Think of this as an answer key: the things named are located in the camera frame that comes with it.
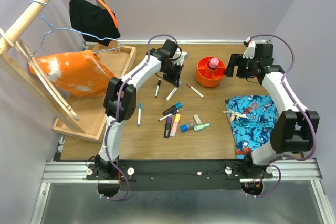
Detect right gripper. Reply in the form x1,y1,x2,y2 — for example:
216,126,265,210
223,53,258,79

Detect black cap white marker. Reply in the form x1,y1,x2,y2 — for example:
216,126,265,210
155,79,161,98

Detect purple cap white marker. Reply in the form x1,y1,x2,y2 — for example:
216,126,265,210
165,87,178,101

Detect pink cap glue stick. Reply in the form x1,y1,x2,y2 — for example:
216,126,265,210
208,57,219,70

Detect orange round organizer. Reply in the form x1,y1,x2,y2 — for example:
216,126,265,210
196,57,226,88

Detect brown cap white marker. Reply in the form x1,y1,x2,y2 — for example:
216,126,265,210
186,83,204,99

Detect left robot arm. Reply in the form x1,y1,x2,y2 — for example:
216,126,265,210
94,48,188,179

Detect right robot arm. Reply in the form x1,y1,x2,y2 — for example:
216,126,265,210
223,53,320,178

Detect blue cap black highlighter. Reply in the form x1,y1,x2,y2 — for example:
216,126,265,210
163,102,183,115

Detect white marker thin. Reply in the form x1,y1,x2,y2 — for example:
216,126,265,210
158,109,179,121

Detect yellow cap pink highlighter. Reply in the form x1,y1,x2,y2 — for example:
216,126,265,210
170,114,181,137

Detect small beige eraser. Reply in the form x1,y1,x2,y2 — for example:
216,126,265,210
193,114,202,125

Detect blue cap white marker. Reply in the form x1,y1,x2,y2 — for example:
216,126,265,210
137,103,142,126

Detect purple cap black highlighter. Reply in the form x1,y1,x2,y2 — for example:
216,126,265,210
164,116,172,138

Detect blue cap grey glue stick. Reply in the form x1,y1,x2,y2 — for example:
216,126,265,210
180,122,194,132

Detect blue shark print shorts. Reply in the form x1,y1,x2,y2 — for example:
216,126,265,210
223,95,278,159

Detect green highlighter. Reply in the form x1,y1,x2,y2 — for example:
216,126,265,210
193,123,211,132

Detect orange tie-dye cloth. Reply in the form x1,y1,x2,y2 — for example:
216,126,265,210
37,50,115,97

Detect black cloth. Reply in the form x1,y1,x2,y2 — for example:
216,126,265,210
69,0,121,47

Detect wooden clothes rack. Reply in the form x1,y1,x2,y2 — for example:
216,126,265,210
0,0,108,133

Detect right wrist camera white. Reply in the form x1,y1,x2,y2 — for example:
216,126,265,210
243,41,256,59

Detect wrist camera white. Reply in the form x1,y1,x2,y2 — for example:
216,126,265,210
171,50,189,66
243,41,256,59

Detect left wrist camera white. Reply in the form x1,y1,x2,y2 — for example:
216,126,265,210
171,50,189,66

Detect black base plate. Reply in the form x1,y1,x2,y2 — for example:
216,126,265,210
86,158,272,196

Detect aluminium rail frame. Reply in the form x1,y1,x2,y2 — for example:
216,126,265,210
31,159,335,223

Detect blue wire hanger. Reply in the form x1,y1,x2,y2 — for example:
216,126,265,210
28,0,123,55

